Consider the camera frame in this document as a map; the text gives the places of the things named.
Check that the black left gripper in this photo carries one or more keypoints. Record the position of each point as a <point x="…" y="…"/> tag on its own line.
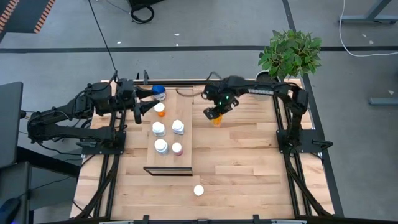
<point x="126" y="91"/>

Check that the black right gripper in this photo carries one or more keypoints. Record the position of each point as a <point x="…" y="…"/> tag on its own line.
<point x="214" y="112"/>

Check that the small amber pill bottle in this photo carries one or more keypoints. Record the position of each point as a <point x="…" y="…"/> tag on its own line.
<point x="217" y="122"/>
<point x="159" y="107"/>

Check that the white bottle blue-striped label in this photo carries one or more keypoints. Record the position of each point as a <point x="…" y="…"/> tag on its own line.
<point x="157" y="126"/>

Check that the white bottle barcode label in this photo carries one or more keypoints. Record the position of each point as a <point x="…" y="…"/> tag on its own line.
<point x="160" y="144"/>

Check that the pink medicine bottle white cap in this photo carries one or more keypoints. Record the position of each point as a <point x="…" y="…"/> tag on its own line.
<point x="176" y="147"/>

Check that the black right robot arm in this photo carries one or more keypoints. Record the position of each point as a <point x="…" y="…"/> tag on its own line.
<point x="280" y="88"/>

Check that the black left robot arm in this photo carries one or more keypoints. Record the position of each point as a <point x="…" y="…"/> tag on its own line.
<point x="62" y="130"/>

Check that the white bottle blue cap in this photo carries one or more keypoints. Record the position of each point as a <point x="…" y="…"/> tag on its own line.
<point x="160" y="90"/>

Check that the wooden tray board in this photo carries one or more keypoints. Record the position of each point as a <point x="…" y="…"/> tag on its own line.
<point x="183" y="109"/>

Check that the white plant pot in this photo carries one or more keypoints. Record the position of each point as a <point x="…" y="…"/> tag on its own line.
<point x="263" y="77"/>

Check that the green leafy plant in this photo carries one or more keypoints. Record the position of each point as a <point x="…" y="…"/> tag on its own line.
<point x="289" y="53"/>

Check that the silver aluminium bar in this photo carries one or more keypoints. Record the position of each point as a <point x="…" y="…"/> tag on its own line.
<point x="116" y="222"/>
<point x="289" y="222"/>

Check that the black desk top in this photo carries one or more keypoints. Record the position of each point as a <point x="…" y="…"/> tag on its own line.
<point x="11" y="124"/>

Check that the black mat orange stripes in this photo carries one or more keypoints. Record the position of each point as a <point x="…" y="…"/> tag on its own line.
<point x="25" y="15"/>

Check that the dark grey cabinet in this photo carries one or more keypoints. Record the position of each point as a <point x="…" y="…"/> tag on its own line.
<point x="15" y="186"/>

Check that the grey metal desk foot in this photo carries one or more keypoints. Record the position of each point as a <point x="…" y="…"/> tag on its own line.
<point x="384" y="101"/>

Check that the dark blue rounded object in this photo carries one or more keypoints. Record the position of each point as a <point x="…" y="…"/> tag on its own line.
<point x="7" y="211"/>

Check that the grey metal desk leg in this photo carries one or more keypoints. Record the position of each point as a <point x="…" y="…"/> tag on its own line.
<point x="367" y="19"/>

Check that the black aluminium table frame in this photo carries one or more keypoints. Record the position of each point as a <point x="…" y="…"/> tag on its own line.
<point x="174" y="82"/>

